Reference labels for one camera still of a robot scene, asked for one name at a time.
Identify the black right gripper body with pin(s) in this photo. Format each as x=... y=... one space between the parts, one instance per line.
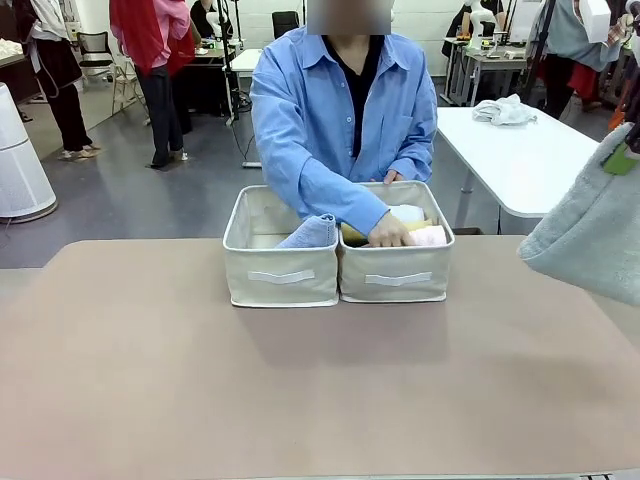
x=634 y=139

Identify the grey-green cone towel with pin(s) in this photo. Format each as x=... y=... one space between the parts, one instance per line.
x=590 y=240

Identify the pink towel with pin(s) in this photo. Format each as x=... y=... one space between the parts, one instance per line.
x=432 y=236

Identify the white towel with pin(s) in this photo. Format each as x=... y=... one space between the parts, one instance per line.
x=407 y=212

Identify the yellow towel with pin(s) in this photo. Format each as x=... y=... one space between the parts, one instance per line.
x=351 y=234

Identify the light blue cone towel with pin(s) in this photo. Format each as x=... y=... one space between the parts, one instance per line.
x=312 y=232

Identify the person's right forearm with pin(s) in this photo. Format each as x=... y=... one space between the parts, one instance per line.
x=340 y=200

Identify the person's left forearm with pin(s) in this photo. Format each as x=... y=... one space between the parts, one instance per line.
x=412 y=160

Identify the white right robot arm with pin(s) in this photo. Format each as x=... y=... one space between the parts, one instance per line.
x=595 y=20

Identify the metal folding chair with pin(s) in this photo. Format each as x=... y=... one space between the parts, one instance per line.
x=127 y=90

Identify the person's left hand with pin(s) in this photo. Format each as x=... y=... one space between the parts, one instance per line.
x=393 y=176

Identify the person's right hand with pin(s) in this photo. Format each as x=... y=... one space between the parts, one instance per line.
x=390 y=234

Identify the white side table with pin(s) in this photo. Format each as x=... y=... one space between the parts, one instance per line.
x=515 y=160

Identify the person in grey-blue coat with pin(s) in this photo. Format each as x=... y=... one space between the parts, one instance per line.
x=565 y=35

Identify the white crumpled cloth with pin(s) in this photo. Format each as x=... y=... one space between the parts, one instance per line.
x=502 y=111

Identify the grey workbench with equipment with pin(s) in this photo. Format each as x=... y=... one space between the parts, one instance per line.
x=482 y=62

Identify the beige fabric storage bin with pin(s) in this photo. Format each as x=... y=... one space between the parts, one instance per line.
x=280 y=272
x=395 y=275

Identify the person in blue shirt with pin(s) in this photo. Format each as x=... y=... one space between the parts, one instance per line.
x=310 y=110

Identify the black office chair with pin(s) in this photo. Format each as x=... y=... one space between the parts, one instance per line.
x=285 y=24

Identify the black tripod stand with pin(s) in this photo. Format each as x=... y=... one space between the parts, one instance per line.
x=231 y=65

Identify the seated person in black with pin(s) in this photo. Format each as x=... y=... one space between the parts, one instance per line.
x=202 y=17

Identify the person in red top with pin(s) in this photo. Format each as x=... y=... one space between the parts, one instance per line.
x=160 y=45

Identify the black mesh chair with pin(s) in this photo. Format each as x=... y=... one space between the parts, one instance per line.
x=95 y=52

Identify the white cylindrical air purifier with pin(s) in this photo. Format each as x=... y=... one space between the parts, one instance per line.
x=20 y=175

